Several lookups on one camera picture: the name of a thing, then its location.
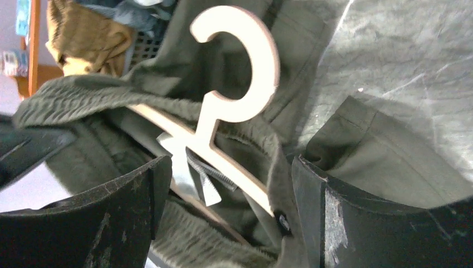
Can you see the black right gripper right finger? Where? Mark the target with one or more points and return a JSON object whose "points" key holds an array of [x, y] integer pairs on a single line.
{"points": [[344, 226]]}

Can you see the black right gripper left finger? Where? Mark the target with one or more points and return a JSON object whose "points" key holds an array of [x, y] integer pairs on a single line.
{"points": [[111, 225]]}

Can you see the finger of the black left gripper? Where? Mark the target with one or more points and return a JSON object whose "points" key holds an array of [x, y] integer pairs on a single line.
{"points": [[23, 149]]}

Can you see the white plastic laundry basket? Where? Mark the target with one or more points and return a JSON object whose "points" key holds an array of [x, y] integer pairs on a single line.
{"points": [[144, 46]]}

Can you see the tan khaki shorts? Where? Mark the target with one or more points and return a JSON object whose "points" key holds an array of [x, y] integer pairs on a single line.
{"points": [[82, 41]]}

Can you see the navy blue shorts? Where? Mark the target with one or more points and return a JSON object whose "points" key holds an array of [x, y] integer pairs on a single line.
{"points": [[149, 17]]}

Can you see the olive green shorts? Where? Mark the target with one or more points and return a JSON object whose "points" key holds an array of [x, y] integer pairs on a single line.
{"points": [[377, 94]]}

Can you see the orange wooden shelf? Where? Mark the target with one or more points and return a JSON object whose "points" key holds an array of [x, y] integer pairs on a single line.
{"points": [[37, 73]]}

